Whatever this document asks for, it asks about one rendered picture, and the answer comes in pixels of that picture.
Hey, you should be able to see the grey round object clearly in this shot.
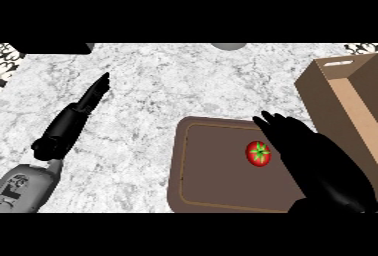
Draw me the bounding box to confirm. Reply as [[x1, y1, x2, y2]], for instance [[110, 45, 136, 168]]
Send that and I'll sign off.
[[209, 42, 248, 52]]

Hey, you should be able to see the black appliance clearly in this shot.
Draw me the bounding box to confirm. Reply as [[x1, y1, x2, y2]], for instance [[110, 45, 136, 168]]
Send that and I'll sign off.
[[9, 42, 96, 56]]

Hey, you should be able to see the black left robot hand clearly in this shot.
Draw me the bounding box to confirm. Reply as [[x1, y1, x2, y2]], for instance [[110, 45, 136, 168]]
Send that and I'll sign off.
[[29, 71, 112, 162]]

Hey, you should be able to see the brown tray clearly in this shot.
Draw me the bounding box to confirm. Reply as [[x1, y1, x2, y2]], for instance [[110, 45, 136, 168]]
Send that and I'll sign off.
[[167, 115, 307, 214]]

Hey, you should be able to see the cardboard box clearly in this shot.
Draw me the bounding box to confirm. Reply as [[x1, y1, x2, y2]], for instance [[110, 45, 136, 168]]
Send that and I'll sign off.
[[293, 52, 378, 201]]

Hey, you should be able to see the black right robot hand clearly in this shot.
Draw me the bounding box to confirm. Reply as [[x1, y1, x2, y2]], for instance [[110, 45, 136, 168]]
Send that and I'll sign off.
[[251, 110, 378, 214]]

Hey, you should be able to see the red tomato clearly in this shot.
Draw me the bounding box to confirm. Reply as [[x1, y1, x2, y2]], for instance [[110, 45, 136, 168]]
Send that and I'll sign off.
[[243, 140, 273, 168]]

